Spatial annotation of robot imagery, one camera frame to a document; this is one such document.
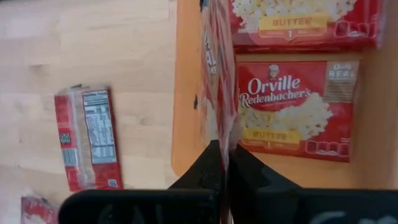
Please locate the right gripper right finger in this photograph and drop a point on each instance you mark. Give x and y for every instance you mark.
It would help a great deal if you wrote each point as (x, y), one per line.
(255, 193)

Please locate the orange plastic basket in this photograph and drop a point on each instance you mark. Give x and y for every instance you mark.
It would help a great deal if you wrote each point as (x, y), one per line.
(186, 93)

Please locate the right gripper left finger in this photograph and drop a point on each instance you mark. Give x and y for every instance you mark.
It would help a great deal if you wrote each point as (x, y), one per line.
(202, 177)

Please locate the red Orville popcorn bag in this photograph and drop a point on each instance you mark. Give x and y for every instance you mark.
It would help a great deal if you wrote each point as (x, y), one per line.
(217, 62)
(93, 140)
(37, 211)
(295, 102)
(295, 28)

